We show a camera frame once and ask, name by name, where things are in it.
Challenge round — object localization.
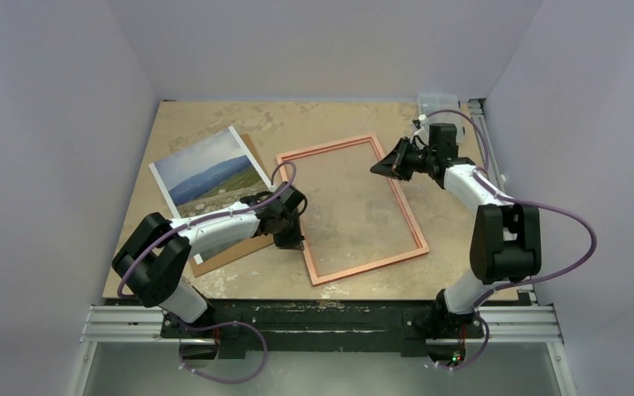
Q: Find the aluminium rail frame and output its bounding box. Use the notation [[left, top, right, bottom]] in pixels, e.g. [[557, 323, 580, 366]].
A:
[[68, 98, 578, 396]]

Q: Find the landscape photo print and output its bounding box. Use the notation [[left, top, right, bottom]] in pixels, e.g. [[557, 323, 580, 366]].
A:
[[149, 125, 274, 266]]

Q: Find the clear plastic organizer box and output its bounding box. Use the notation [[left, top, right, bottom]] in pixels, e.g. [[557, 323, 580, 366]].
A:
[[417, 93, 465, 145]]

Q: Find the brown cardboard backing board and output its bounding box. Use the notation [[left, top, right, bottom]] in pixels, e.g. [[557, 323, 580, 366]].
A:
[[189, 134, 272, 277]]

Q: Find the clear glass sheet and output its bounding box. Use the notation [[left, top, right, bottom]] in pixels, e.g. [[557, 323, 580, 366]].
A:
[[284, 140, 422, 280]]

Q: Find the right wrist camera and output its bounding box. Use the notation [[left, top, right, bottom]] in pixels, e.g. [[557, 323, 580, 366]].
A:
[[412, 123, 458, 159]]

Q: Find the black mounting base plate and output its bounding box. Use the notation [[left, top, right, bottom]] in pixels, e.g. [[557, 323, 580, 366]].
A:
[[160, 299, 485, 365]]

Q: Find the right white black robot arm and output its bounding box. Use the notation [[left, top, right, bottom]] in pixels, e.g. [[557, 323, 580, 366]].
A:
[[370, 136, 542, 336]]

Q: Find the red picture frame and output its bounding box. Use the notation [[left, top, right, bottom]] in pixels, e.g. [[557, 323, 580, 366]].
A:
[[275, 132, 431, 287]]

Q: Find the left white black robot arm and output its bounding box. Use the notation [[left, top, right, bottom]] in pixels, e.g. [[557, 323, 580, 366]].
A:
[[111, 182, 307, 337]]

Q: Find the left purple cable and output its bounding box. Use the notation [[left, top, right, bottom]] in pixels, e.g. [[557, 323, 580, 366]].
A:
[[116, 161, 298, 384]]

